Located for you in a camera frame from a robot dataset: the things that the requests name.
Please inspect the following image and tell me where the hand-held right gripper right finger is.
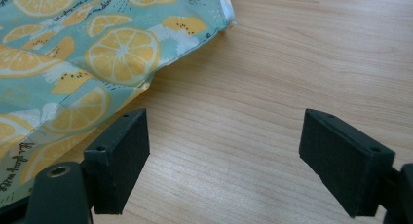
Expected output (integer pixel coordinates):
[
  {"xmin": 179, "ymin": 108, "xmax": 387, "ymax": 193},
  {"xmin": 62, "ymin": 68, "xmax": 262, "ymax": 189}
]
[{"xmin": 298, "ymin": 108, "xmax": 396, "ymax": 218}]

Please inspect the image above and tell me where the lemon print teal cloth bag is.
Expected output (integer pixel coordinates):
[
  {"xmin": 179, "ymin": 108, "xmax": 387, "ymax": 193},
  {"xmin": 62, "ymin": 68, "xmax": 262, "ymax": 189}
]
[{"xmin": 0, "ymin": 0, "xmax": 237, "ymax": 208}]

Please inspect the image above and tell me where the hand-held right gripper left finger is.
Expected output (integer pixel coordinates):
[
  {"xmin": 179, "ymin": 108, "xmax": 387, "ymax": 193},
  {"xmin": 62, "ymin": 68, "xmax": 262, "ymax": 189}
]
[{"xmin": 83, "ymin": 107, "xmax": 151, "ymax": 215}]

